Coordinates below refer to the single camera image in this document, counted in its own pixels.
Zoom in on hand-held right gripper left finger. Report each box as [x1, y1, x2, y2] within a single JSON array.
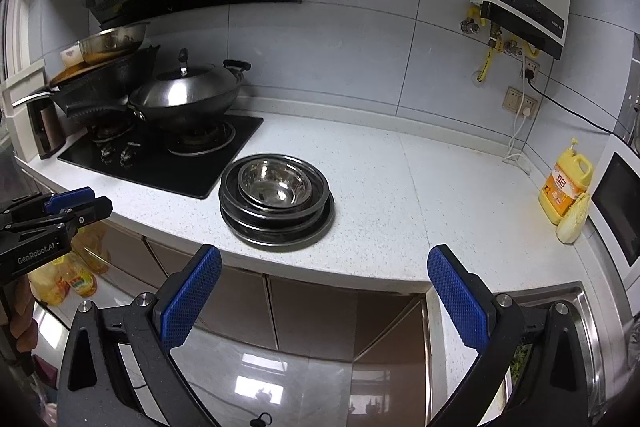
[[55, 244, 223, 427]]

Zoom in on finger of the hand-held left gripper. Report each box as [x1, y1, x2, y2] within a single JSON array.
[[0, 196, 114, 237], [0, 188, 96, 224]]

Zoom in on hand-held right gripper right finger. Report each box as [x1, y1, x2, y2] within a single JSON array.
[[425, 244, 603, 427]]

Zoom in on large steel bowl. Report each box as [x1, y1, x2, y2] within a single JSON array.
[[238, 158, 314, 210]]

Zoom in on person's left hand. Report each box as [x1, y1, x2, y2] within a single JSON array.
[[9, 278, 37, 360]]

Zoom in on yellow cooking oil bottle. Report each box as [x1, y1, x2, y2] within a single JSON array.
[[27, 259, 71, 308], [57, 252, 98, 298]]

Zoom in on brown cabinet door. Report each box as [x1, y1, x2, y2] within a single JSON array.
[[265, 276, 432, 364], [192, 264, 273, 350]]

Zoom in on black gas stove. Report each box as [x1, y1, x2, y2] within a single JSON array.
[[56, 114, 264, 200]]

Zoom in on black frying pan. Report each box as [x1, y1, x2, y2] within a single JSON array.
[[12, 44, 161, 128]]

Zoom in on steel sink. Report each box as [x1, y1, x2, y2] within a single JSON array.
[[515, 283, 640, 427]]

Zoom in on yellow dish soap bottle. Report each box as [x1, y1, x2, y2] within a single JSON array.
[[538, 138, 594, 226]]

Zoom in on steel wok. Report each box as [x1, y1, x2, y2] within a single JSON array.
[[64, 59, 251, 135]]

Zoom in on steel basin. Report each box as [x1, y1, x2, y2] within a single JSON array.
[[75, 21, 151, 58]]

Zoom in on white microwave oven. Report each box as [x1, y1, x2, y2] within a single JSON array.
[[585, 134, 640, 283]]

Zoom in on white power cable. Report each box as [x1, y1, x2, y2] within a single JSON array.
[[502, 109, 532, 174]]

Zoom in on double wall outlet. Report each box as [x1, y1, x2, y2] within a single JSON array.
[[501, 86, 538, 118]]

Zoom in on black power cable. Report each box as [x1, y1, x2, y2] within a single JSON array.
[[522, 57, 628, 138]]

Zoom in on yellow gas hose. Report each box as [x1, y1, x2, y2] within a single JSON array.
[[476, 38, 502, 82]]

